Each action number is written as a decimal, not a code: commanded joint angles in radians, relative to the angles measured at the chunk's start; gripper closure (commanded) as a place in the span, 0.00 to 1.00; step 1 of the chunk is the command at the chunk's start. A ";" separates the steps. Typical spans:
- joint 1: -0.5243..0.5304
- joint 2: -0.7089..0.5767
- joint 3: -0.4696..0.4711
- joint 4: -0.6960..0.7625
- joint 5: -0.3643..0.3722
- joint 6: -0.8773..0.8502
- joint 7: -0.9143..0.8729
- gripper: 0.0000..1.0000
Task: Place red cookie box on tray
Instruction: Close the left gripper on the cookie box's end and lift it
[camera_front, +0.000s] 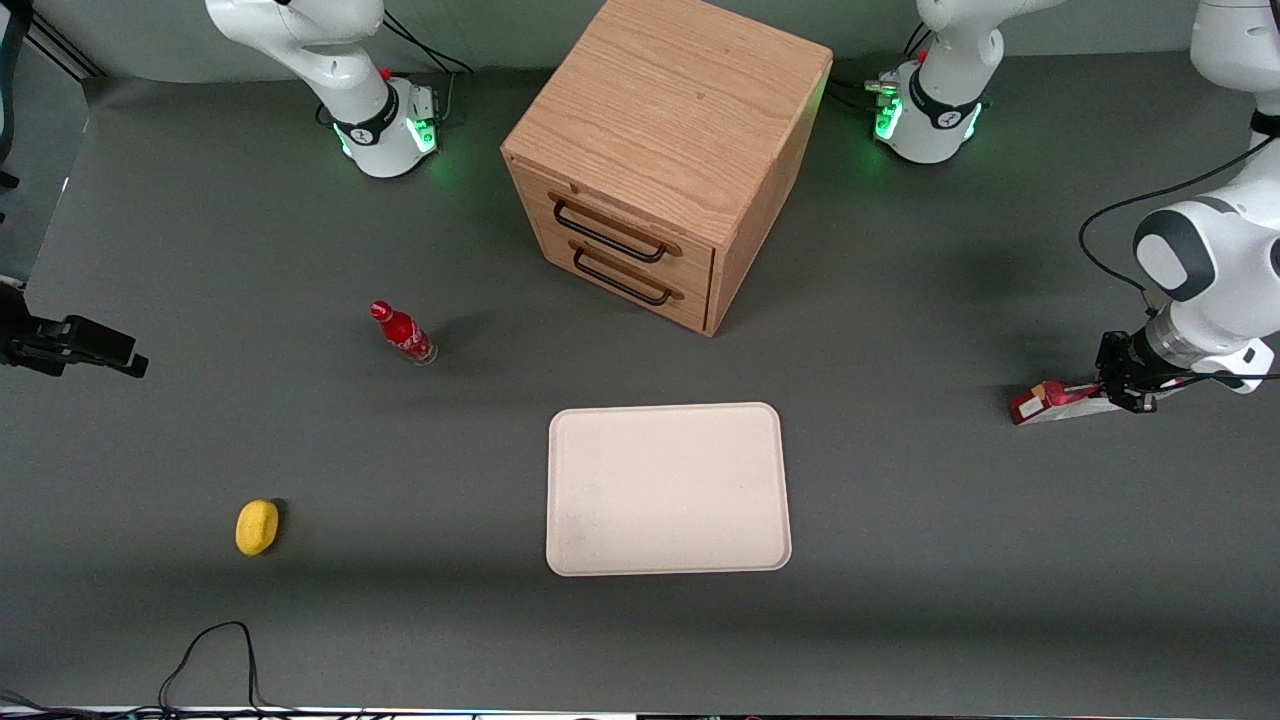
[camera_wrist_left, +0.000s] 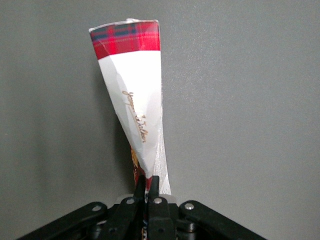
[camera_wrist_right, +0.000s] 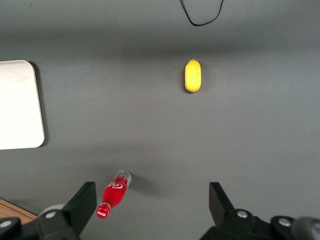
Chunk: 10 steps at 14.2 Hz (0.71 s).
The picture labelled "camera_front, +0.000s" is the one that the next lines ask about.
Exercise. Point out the grey base connector plug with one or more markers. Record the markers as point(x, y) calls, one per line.
point(423, 102)

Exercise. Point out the black frame strut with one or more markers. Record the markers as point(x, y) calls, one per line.
point(65, 50)

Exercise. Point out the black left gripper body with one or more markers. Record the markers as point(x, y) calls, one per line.
point(1127, 365)

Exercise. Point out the yellow lemon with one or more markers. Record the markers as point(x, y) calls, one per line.
point(257, 527)

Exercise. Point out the red cola bottle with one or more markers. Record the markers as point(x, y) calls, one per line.
point(404, 335)

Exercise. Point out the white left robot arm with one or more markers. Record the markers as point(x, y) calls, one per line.
point(1220, 260)

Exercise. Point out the wooden two-drawer cabinet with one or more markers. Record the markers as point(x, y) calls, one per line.
point(665, 110)

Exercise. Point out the beige plastic tray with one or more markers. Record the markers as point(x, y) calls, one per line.
point(665, 490)

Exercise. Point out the red cookie box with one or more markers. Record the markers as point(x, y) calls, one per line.
point(1060, 402)

